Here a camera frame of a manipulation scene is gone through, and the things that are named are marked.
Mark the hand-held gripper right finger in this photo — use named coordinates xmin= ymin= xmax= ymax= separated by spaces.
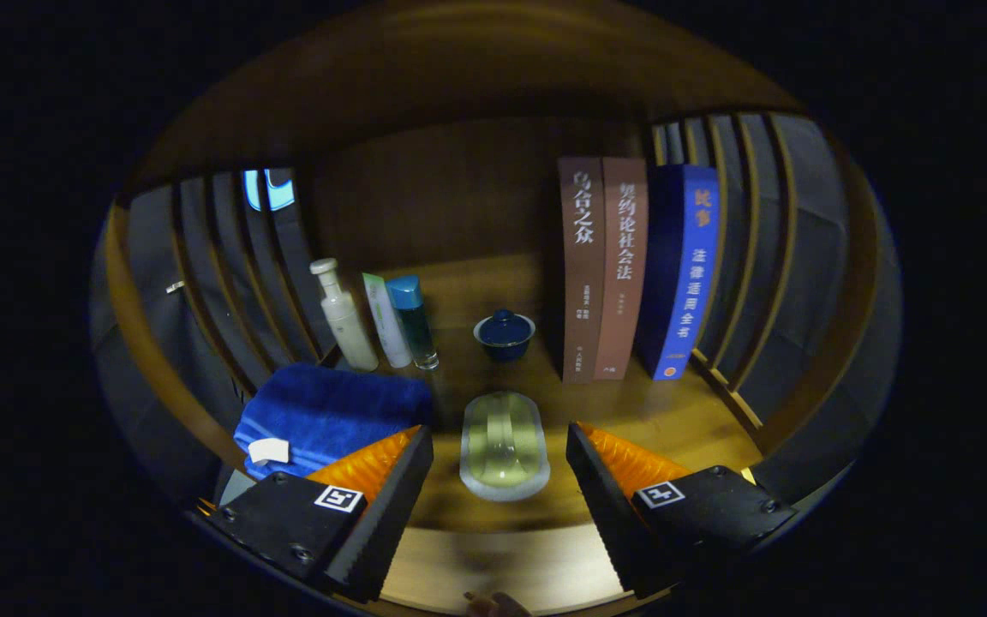
xmin=565 ymin=422 xmax=800 ymax=601

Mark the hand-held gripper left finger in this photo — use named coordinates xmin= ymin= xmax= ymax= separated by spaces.
xmin=199 ymin=424 xmax=434 ymax=604

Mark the pale green oval soap dish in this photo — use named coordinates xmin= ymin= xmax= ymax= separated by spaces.
xmin=459 ymin=391 xmax=551 ymax=502

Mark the wooden drawer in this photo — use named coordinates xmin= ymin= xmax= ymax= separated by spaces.
xmin=378 ymin=524 xmax=631 ymax=614

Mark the wooden countertop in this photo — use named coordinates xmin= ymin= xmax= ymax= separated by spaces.
xmin=228 ymin=253 xmax=764 ymax=532

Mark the brown wooden cabinet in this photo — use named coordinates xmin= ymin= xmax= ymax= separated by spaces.
xmin=91 ymin=0 xmax=903 ymax=614

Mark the blue folded towel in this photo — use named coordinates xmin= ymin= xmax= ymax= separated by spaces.
xmin=234 ymin=362 xmax=434 ymax=481

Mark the white pump bottle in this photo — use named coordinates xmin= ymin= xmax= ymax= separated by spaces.
xmin=309 ymin=258 xmax=380 ymax=373

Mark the white and green tube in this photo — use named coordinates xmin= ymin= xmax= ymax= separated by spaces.
xmin=362 ymin=273 xmax=413 ymax=369

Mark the teal capped bottle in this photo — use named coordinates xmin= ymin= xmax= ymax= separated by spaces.
xmin=386 ymin=275 xmax=440 ymax=371

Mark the dark blue lidded teacup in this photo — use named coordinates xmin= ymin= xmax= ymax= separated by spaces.
xmin=473 ymin=309 xmax=537 ymax=362

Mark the reddish brown book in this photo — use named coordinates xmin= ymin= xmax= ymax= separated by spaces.
xmin=594 ymin=157 xmax=649 ymax=380

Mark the dark brown book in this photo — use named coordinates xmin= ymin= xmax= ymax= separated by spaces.
xmin=558 ymin=156 xmax=606 ymax=384

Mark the blue book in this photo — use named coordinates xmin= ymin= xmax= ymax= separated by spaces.
xmin=635 ymin=164 xmax=721 ymax=381

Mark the black backdrop cloth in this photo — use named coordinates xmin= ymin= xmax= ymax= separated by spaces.
xmin=91 ymin=116 xmax=903 ymax=481

